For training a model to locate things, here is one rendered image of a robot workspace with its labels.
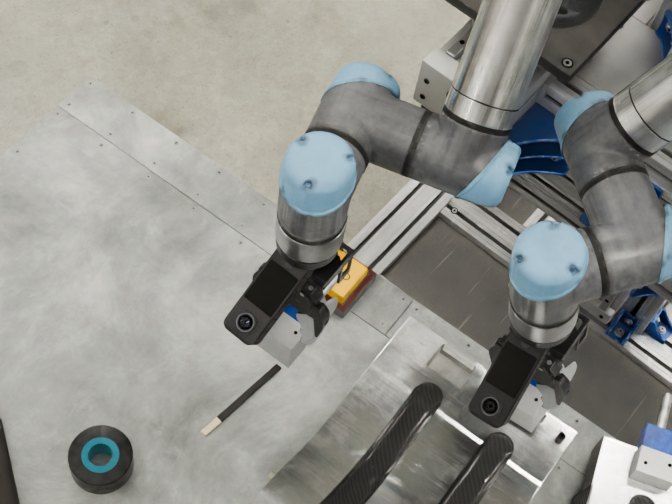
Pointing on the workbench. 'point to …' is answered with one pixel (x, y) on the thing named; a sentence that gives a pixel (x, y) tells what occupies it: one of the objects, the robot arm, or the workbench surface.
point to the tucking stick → (240, 400)
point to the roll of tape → (101, 437)
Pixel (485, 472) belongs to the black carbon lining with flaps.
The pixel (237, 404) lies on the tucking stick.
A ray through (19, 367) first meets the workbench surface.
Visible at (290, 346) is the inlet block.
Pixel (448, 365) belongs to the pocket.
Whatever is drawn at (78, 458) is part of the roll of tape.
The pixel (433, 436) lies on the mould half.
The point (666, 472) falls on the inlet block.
